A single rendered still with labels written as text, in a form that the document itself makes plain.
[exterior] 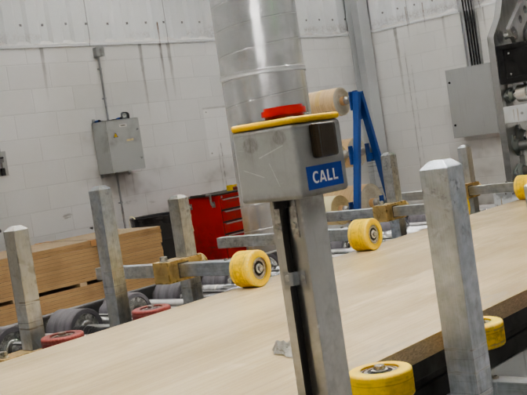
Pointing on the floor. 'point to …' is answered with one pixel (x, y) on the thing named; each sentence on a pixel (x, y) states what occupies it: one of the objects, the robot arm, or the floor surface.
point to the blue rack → (360, 110)
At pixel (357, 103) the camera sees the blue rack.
